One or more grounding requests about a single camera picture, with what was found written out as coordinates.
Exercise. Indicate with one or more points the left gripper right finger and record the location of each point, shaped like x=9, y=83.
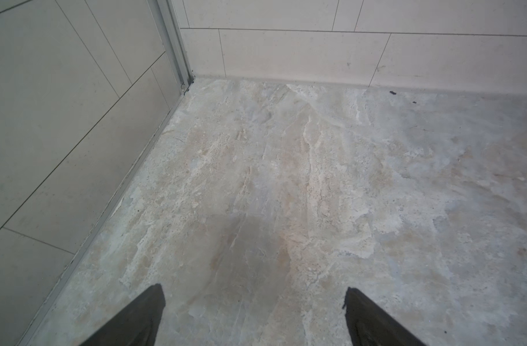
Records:
x=369, y=324

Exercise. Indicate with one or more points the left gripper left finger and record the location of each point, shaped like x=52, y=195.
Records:
x=136, y=324

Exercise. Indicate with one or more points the left corner metal profile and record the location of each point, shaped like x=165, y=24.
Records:
x=169, y=29

